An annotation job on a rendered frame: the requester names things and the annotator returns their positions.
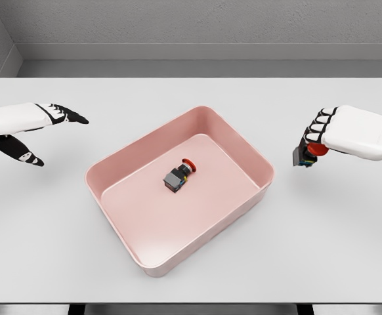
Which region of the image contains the pink rectangular basket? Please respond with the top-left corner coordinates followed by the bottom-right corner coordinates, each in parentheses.
top-left (85, 105), bottom-right (276, 278)

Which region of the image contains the red-button industrial switch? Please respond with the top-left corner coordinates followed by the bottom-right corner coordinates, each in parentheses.
top-left (292, 141), bottom-right (329, 169)
top-left (163, 158), bottom-right (197, 194)

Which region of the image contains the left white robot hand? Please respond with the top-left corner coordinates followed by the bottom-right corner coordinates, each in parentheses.
top-left (0, 102), bottom-right (90, 167)

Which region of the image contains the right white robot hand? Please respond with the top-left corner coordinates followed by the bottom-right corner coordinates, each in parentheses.
top-left (297, 104), bottom-right (382, 162)

